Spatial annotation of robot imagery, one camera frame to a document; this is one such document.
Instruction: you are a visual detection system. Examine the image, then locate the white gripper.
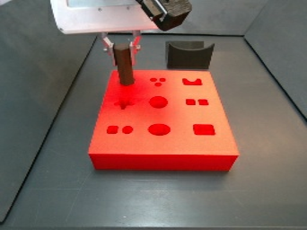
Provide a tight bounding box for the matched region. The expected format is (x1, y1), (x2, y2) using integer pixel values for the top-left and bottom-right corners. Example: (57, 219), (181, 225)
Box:
(50, 0), (157, 65)

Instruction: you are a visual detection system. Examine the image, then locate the brown hexagonal peg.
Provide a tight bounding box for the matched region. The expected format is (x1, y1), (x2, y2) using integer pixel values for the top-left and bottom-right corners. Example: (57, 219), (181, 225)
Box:
(113, 43), (134, 86)

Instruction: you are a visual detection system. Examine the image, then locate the black curved holder block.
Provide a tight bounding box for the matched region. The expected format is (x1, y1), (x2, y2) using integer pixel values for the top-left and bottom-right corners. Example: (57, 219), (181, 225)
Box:
(165, 41), (214, 69)

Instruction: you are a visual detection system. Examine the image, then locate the red shape sorter block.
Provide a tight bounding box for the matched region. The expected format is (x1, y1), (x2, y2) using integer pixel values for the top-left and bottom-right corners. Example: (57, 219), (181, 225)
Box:
(88, 70), (239, 172)

